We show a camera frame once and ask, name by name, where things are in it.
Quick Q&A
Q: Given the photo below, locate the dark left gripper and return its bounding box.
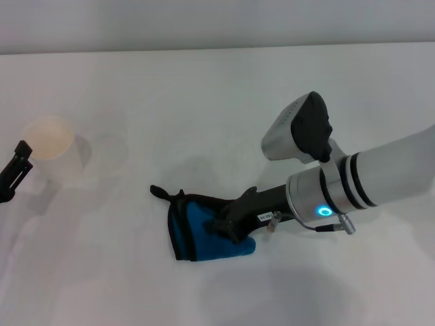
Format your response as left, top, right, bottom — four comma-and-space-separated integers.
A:
0, 140, 34, 204

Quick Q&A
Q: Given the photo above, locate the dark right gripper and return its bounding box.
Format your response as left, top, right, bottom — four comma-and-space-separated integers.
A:
203, 185, 293, 245

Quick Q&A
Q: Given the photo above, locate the blue rag with black edge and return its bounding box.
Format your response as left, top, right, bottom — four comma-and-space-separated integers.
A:
150, 184, 256, 262

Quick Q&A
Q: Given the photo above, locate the clear plastic cable plug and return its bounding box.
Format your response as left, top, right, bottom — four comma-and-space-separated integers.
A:
266, 210, 283, 234

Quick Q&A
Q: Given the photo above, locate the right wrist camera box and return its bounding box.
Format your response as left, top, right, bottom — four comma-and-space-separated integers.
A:
260, 90, 334, 165

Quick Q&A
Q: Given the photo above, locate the grey cable with metal connector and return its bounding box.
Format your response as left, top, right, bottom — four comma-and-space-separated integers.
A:
292, 213, 358, 236

